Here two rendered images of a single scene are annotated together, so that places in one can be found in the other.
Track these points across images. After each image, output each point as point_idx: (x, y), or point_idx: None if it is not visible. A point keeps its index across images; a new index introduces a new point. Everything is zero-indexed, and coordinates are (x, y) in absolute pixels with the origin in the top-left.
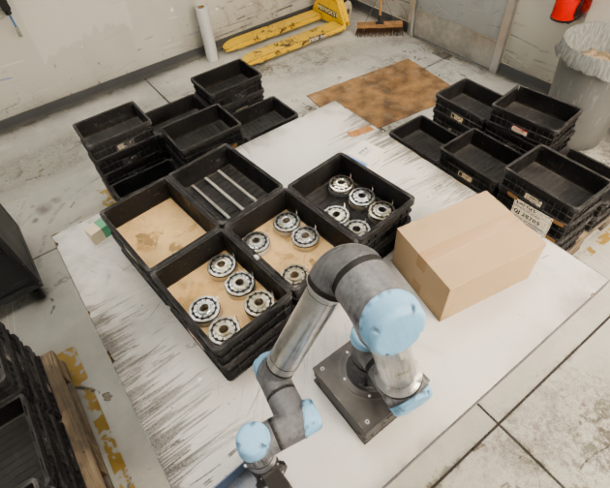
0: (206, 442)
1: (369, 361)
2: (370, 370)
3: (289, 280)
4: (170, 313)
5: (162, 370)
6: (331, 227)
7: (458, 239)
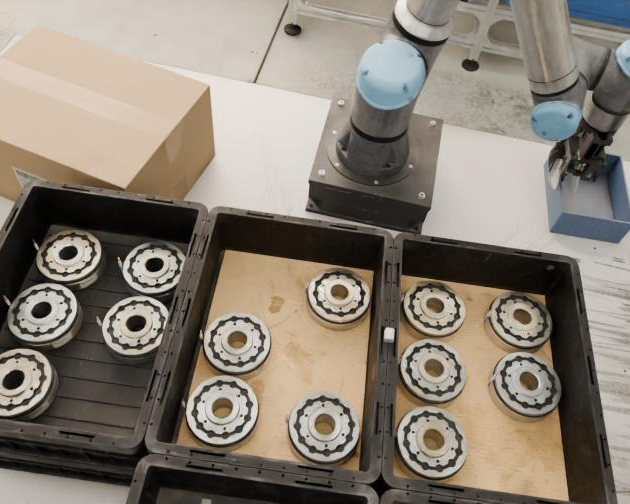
0: (598, 294)
1: (424, 64)
2: (428, 65)
3: (354, 293)
4: None
5: (615, 439)
6: (202, 275)
7: (96, 106)
